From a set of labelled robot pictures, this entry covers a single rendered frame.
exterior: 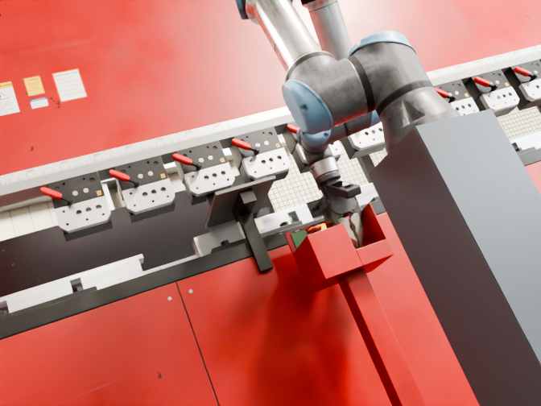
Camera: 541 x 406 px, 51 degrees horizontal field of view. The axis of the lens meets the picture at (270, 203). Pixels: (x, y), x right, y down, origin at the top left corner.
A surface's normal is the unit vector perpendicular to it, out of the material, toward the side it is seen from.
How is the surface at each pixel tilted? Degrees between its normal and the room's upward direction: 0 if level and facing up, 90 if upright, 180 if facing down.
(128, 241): 90
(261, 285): 90
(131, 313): 90
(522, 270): 90
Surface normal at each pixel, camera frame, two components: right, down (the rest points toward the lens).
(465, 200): 0.29, -0.40
